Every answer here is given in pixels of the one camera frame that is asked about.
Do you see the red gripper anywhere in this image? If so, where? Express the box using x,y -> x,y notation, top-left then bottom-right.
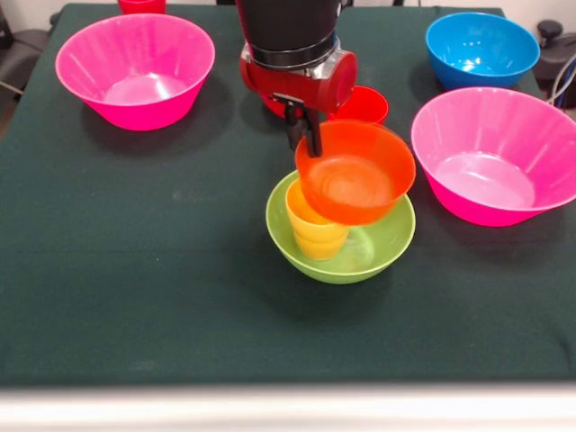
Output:
238,49 -> 360,158

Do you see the orange bowl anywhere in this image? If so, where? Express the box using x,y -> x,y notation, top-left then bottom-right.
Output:
294,120 -> 418,226

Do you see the yellow cup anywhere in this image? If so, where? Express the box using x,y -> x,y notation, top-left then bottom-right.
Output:
284,179 -> 350,262

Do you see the green bowl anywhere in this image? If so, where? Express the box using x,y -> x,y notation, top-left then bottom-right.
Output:
265,169 -> 417,285

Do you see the small crimson bowl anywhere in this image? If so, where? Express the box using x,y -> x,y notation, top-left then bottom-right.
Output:
261,94 -> 289,120

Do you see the red cup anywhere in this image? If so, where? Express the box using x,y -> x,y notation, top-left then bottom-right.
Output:
328,85 -> 390,126

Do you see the large pink bowl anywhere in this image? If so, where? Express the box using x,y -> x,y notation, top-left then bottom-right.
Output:
54,13 -> 216,132
410,86 -> 576,228

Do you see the blue bowl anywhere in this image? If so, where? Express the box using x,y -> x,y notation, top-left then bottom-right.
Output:
425,12 -> 541,91

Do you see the crimson cup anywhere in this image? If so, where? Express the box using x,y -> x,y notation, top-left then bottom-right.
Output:
117,0 -> 167,15

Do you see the dark green tablecloth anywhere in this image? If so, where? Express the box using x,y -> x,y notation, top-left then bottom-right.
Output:
0,3 -> 576,388

